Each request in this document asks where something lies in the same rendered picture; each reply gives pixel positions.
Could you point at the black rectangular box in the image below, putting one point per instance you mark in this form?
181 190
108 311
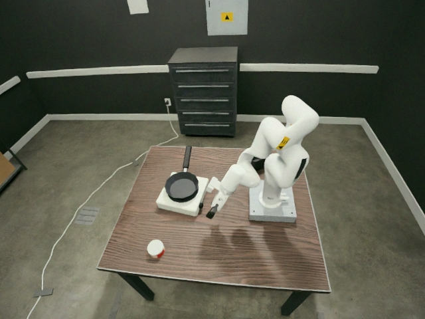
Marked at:
258 165

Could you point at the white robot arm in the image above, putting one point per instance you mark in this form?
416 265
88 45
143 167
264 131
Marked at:
285 167

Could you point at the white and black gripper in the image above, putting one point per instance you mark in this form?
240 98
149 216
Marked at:
219 201

